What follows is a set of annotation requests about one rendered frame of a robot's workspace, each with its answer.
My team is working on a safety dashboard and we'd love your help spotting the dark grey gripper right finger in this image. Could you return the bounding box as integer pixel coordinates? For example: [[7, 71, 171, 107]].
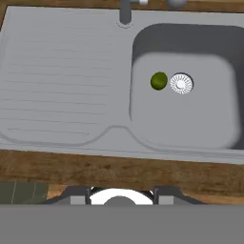
[[152, 186, 204, 206]]

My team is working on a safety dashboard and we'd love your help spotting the grey tap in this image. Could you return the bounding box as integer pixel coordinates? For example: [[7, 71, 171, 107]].
[[118, 0, 189, 27]]

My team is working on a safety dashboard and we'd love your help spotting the green lime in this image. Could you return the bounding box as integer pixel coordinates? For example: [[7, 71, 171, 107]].
[[150, 71, 169, 92]]

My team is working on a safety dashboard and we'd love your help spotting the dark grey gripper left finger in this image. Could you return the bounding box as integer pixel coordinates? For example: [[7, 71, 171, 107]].
[[45, 186, 92, 206]]

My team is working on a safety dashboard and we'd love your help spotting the grey steel sink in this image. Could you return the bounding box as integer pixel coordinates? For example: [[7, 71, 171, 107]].
[[0, 5, 244, 166]]

